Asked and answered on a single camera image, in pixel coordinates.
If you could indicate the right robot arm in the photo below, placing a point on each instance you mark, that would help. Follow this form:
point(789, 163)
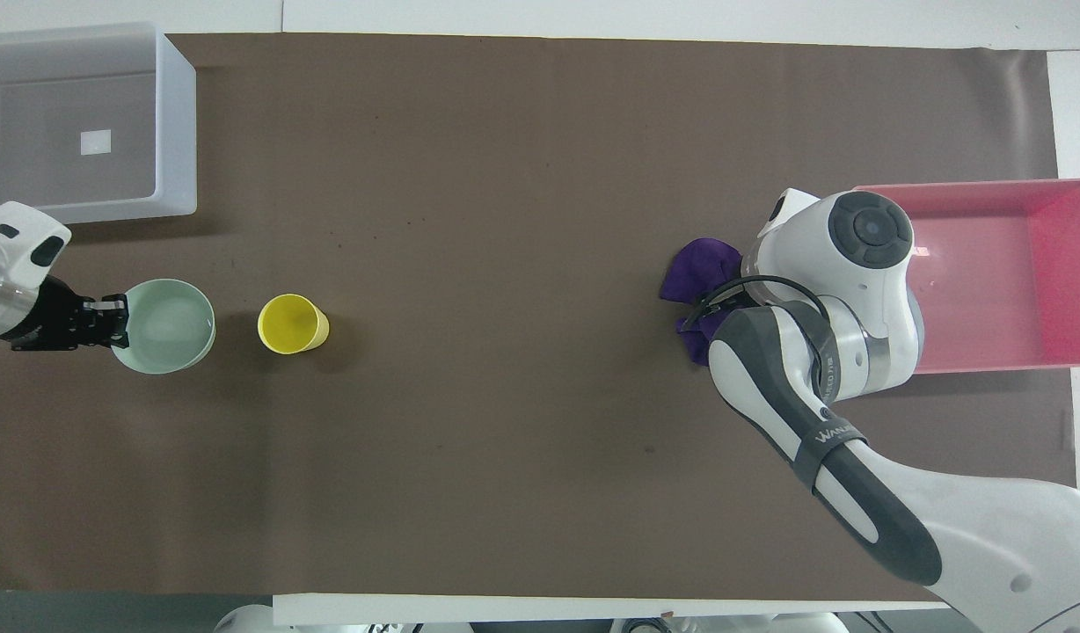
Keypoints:
point(865, 264)

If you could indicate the translucent white plastic box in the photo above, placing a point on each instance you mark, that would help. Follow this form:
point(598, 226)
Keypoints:
point(74, 114)

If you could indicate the pink plastic box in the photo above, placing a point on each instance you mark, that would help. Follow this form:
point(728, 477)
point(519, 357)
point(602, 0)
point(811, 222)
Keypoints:
point(1015, 281)

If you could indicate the yellow cup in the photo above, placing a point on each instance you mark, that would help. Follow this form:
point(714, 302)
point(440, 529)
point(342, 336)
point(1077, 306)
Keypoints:
point(290, 323)

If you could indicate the light green bowl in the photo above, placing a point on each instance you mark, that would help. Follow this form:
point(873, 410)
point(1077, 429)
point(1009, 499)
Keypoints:
point(166, 327)

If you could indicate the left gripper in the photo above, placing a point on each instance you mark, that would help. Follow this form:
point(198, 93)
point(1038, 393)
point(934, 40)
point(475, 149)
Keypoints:
point(54, 316)

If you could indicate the purple cloth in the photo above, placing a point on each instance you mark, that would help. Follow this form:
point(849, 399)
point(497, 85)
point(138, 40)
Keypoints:
point(700, 268)

